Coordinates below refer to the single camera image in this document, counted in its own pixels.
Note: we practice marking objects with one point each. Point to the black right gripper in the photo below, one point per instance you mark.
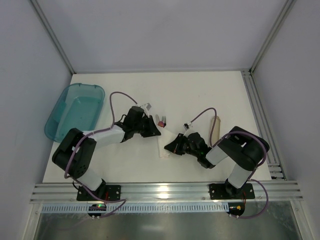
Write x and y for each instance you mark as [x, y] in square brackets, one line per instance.
[182, 144]

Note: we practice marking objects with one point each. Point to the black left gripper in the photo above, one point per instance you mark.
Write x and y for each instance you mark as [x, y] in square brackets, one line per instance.
[147, 126]

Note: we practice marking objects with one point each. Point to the iridescent pink spoon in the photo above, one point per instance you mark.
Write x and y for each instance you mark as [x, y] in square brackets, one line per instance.
[161, 124]

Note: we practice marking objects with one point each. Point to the silver table knife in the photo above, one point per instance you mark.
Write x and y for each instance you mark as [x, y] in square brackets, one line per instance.
[157, 119]

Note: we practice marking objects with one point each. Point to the black fork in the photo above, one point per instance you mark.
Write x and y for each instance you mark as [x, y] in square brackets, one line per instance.
[164, 120]

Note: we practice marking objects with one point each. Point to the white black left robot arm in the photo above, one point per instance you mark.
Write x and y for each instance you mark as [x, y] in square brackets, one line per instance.
[75, 152]

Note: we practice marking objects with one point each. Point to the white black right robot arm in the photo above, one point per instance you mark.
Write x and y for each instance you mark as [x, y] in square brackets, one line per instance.
[247, 150]

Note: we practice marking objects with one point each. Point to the beige oval cutlery tray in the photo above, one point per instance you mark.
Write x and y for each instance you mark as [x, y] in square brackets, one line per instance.
[214, 130]

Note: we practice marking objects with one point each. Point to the teal transparent plastic bin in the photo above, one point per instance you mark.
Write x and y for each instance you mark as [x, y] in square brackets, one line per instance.
[79, 106]

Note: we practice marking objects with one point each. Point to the right black controller board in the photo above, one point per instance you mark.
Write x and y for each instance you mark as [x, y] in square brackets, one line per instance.
[236, 209]

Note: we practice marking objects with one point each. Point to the black controller board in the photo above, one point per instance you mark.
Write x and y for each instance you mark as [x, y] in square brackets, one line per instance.
[236, 209]
[95, 211]

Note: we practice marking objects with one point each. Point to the left black controller board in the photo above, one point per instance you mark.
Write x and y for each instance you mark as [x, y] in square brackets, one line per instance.
[95, 211]

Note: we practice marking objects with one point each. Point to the white slotted cable duct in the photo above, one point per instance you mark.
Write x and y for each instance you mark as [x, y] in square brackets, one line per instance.
[130, 208]

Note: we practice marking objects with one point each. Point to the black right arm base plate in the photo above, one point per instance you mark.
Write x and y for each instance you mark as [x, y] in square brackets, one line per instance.
[222, 191]

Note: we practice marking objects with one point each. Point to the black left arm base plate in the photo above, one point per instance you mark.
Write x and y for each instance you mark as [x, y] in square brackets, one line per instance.
[105, 192]

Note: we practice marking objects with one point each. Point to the aluminium right side rail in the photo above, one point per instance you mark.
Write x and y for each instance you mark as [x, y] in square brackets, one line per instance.
[264, 129]

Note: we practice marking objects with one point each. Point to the aluminium rail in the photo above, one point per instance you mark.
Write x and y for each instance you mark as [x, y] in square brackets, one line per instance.
[264, 129]
[277, 190]

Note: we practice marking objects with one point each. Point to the aluminium front rail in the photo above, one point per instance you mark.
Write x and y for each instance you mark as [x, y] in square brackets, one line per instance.
[277, 190]

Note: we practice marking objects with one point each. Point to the aluminium left corner post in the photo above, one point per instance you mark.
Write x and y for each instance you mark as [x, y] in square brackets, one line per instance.
[49, 30]

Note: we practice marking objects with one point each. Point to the aluminium corner post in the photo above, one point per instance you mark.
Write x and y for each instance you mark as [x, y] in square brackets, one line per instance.
[276, 26]
[49, 30]

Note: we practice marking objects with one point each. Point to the aluminium right corner post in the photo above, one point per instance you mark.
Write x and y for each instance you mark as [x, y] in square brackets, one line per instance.
[276, 26]

